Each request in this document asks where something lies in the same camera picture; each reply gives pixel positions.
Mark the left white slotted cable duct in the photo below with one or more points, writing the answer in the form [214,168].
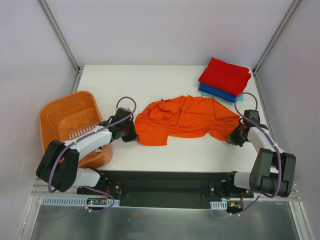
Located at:
[66,201]

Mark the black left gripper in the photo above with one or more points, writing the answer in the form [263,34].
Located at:
[128,133]

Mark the folded red t shirt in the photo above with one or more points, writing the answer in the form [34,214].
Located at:
[227,77]

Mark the right aluminium frame post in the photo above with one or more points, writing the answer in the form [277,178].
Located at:
[276,35]

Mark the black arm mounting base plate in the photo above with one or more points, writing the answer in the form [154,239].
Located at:
[182,190]

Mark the left aluminium frame post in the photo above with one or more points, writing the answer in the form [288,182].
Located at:
[59,34]

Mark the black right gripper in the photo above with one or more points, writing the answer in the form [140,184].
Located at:
[235,136]

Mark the right white slotted cable duct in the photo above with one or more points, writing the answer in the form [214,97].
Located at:
[219,205]

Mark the folded blue t shirt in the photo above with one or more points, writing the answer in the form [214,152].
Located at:
[209,91]

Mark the white slotted cable duct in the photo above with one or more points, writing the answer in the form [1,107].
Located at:
[66,201]
[219,205]

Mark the orange t shirt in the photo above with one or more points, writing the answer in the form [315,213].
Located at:
[184,117]

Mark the aluminium extrusion rail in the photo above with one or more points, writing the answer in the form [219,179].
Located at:
[40,188]

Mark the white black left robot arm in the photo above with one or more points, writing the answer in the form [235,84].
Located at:
[59,166]

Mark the aluminium frame post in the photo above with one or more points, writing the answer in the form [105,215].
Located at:
[276,35]
[59,34]

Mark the orange plastic laundry basket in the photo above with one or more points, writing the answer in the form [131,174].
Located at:
[68,117]

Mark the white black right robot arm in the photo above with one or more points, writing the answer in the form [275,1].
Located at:
[273,170]

